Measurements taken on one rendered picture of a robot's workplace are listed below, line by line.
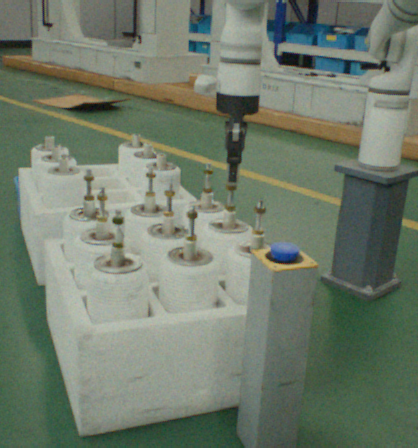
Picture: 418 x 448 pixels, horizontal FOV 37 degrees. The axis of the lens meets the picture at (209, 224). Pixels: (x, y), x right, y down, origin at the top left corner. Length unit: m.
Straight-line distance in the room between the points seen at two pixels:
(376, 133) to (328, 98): 1.92
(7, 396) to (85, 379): 0.21
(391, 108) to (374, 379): 0.59
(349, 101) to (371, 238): 1.86
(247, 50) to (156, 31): 3.38
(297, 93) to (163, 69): 1.30
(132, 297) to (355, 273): 0.71
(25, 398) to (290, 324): 0.48
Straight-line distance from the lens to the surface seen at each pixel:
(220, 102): 1.07
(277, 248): 0.85
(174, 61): 4.53
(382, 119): 1.44
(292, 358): 0.91
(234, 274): 1.03
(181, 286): 0.98
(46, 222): 1.44
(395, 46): 1.42
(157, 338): 0.96
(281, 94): 3.55
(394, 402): 1.17
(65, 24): 5.55
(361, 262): 1.50
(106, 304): 0.96
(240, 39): 1.05
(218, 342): 1.00
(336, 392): 1.17
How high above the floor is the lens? 0.64
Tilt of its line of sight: 20 degrees down
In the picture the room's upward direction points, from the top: 3 degrees clockwise
